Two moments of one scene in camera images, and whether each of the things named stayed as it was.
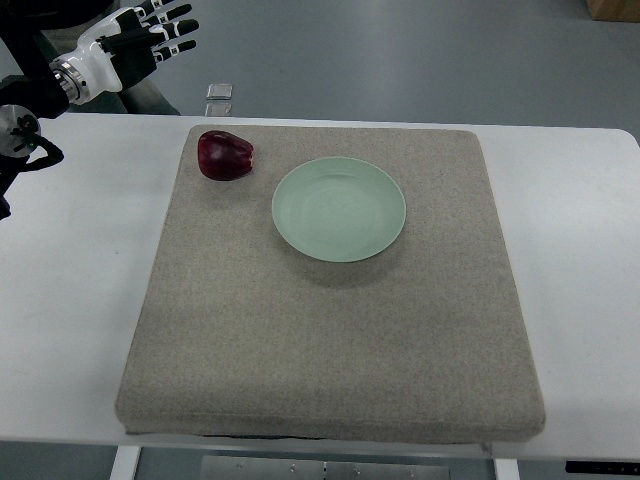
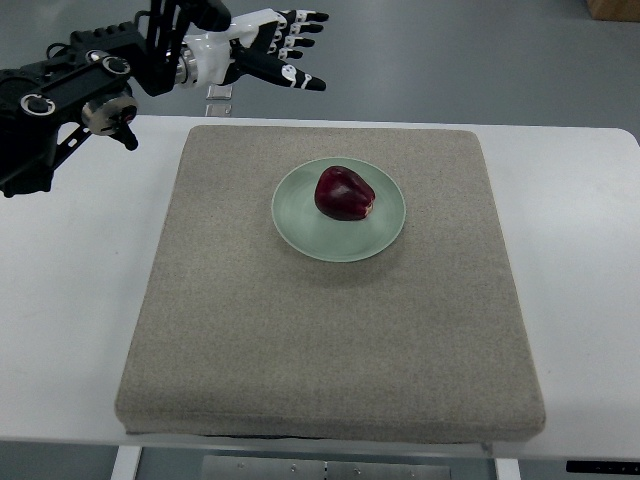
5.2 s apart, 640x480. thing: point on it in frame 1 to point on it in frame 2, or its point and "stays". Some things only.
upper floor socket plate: (219, 91) stays
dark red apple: (224, 157) to (343, 195)
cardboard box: (614, 10) stays
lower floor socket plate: (218, 110) stays
